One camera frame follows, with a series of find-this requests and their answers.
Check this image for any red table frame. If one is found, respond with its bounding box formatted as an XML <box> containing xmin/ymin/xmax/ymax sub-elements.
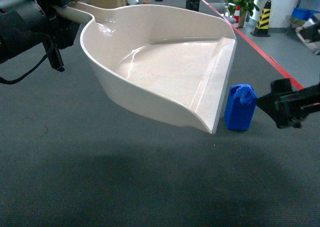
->
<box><xmin>201</xmin><ymin>0</ymin><xmax>304</xmax><ymax>90</ymax></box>

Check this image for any metal shelf rack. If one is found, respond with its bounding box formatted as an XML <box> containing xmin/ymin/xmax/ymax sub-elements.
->
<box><xmin>285</xmin><ymin>0</ymin><xmax>320</xmax><ymax>36</ymax></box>

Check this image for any yellow black traffic cone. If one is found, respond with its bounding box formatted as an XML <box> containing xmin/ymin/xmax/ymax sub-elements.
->
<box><xmin>250</xmin><ymin>0</ymin><xmax>272</xmax><ymax>37</ymax></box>

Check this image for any red white traffic cone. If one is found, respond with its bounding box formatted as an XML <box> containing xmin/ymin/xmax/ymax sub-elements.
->
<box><xmin>233</xmin><ymin>5</ymin><xmax>241</xmax><ymax>28</ymax></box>

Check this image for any blue storage bin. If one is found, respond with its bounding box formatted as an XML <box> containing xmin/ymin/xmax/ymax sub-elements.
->
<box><xmin>291</xmin><ymin>7</ymin><xmax>311</xmax><ymax>21</ymax></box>

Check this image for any black cable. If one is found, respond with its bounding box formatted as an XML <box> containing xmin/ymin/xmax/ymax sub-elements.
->
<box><xmin>0</xmin><ymin>32</ymin><xmax>55</xmax><ymax>85</ymax></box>

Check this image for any black crate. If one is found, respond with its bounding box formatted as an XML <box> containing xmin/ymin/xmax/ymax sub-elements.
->
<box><xmin>185</xmin><ymin>0</ymin><xmax>201</xmax><ymax>12</ymax></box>

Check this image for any blue plastic part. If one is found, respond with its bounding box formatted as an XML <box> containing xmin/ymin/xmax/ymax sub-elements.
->
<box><xmin>224</xmin><ymin>84</ymin><xmax>258</xmax><ymax>131</ymax></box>

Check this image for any beige plastic dustpan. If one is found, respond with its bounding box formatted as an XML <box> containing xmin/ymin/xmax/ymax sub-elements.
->
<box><xmin>56</xmin><ymin>2</ymin><xmax>237</xmax><ymax>134</ymax></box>

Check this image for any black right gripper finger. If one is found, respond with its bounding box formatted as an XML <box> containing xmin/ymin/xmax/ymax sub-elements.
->
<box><xmin>295</xmin><ymin>22</ymin><xmax>320</xmax><ymax>55</ymax></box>
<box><xmin>256</xmin><ymin>78</ymin><xmax>320</xmax><ymax>129</ymax></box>

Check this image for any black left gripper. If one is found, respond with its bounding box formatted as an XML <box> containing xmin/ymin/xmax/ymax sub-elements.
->
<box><xmin>35</xmin><ymin>0</ymin><xmax>80</xmax><ymax>72</ymax></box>

